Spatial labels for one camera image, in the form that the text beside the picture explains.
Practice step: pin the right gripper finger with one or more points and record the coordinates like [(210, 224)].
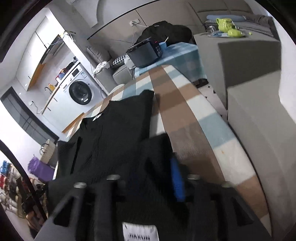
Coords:
[(177, 180)]

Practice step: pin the black knit garment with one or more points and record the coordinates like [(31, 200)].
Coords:
[(114, 183)]

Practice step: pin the black clothes pile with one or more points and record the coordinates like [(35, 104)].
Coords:
[(160, 31)]

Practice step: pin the checkered plaid blanket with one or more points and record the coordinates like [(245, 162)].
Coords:
[(199, 137)]

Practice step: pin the light blue checkered cloth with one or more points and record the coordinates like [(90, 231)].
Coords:
[(184, 57)]

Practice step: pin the grey sofa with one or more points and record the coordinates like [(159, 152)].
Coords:
[(108, 72)]

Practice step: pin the grey fabric box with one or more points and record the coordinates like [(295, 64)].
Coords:
[(245, 73)]

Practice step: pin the woven basket bag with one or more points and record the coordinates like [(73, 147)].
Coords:
[(47, 151)]

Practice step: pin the purple bag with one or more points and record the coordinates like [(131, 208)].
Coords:
[(41, 170)]

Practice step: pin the white washing machine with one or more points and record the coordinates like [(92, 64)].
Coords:
[(77, 94)]

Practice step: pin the black storage bin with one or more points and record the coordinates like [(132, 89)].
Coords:
[(145, 53)]

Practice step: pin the black white patterned pillow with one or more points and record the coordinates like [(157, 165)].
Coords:
[(119, 61)]

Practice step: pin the white cloth on sofa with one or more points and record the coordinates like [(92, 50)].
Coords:
[(100, 67)]

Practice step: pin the yellow-green toy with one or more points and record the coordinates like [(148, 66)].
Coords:
[(227, 27)]

